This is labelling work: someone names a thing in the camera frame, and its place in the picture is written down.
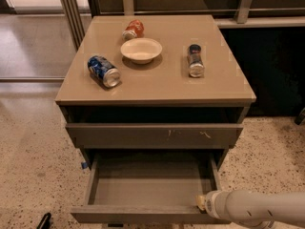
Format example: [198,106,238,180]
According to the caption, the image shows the grey drawer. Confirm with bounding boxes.
[71,151,222,224]
[66,123,243,149]

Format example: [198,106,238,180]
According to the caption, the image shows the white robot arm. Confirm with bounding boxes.
[196,190,305,229]

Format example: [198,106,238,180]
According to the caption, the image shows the grey top drawer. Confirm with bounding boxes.
[66,123,243,149]

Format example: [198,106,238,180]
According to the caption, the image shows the grey drawer cabinet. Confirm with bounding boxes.
[55,15,256,163]

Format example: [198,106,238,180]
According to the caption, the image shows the dark object right edge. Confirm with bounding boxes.
[295,108,305,125]

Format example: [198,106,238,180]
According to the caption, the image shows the dark slim energy can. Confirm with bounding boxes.
[188,44,205,77]

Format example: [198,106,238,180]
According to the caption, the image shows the black object on floor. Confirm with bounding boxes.
[36,213,51,229]

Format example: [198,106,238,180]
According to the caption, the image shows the white ceramic bowl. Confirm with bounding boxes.
[121,38,163,64]

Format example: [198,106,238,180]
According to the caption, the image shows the blue soda can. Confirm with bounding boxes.
[88,55,121,88]

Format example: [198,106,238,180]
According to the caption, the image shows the orange soda can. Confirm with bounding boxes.
[122,20,144,41]

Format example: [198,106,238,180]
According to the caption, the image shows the metal railing frame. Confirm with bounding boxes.
[55,0,305,51]

